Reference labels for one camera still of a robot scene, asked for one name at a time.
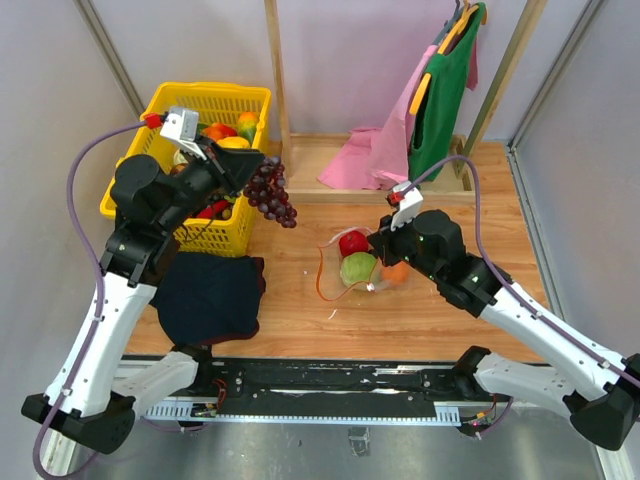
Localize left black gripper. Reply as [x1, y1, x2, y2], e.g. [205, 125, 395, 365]
[156, 133, 265, 233]

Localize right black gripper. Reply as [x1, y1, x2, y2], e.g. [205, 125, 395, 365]
[367, 208, 443, 283]

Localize purple grape bunch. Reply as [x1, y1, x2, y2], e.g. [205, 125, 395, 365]
[243, 157, 297, 229]

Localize orange fruit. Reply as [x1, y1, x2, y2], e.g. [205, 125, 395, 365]
[381, 262, 411, 287]

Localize green apple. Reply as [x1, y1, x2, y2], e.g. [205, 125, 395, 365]
[340, 252, 377, 287]

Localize red apple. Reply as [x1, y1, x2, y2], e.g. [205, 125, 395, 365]
[338, 230, 369, 258]

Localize clear zip top bag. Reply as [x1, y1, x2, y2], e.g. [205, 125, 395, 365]
[315, 227, 411, 301]

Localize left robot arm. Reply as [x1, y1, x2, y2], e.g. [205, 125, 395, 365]
[21, 141, 266, 454]

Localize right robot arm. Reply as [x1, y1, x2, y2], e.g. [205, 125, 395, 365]
[368, 210, 639, 451]

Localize yellow bell pepper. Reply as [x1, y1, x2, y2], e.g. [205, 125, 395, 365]
[217, 136, 251, 149]

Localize red bell pepper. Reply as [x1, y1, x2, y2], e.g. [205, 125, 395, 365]
[201, 122, 237, 141]

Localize mango fruit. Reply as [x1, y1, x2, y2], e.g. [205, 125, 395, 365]
[236, 112, 259, 145]

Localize red chili pepper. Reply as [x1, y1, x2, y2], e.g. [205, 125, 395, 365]
[195, 200, 232, 220]

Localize yellow plastic basket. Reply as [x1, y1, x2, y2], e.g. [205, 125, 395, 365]
[100, 82, 271, 257]

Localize green white cabbage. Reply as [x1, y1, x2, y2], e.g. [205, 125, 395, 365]
[173, 150, 189, 166]

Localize wooden rack tray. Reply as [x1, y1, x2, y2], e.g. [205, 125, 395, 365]
[286, 133, 474, 206]

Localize pink shirt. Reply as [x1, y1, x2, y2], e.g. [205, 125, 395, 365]
[316, 43, 479, 192]

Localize green shirt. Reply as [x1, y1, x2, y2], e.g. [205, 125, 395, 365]
[404, 2, 488, 181]

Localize dark navy cloth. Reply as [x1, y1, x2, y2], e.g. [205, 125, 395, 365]
[150, 252, 266, 346]

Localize yellow clothes hanger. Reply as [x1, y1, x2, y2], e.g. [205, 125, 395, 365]
[409, 73, 432, 116]

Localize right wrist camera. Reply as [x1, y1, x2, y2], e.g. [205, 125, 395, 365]
[387, 181, 423, 231]

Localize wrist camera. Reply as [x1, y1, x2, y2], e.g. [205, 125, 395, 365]
[142, 106, 206, 160]
[387, 181, 423, 231]

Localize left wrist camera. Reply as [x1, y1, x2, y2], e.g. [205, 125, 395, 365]
[142, 106, 206, 160]

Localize left wooden rack post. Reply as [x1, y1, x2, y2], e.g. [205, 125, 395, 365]
[264, 0, 292, 174]

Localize wooden rack post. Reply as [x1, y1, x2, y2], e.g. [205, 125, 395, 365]
[264, 0, 292, 174]
[462, 0, 547, 157]

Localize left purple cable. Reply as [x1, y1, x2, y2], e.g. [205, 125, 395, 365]
[32, 122, 211, 479]

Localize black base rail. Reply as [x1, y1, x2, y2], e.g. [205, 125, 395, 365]
[144, 355, 514, 416]

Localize right wooden rack post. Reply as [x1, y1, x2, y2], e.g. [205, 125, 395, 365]
[462, 0, 547, 157]

